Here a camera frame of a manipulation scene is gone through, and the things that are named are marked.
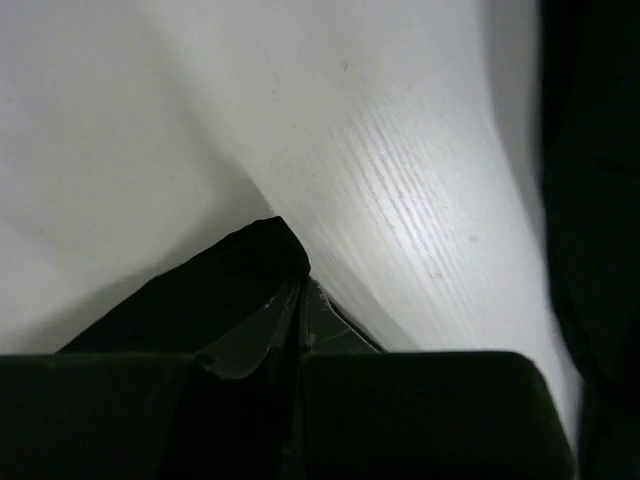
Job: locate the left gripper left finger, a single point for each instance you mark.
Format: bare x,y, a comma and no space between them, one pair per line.
220,413

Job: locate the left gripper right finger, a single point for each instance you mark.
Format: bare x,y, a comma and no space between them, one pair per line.
370,414

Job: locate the black trousers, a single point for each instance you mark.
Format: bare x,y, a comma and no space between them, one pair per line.
453,175

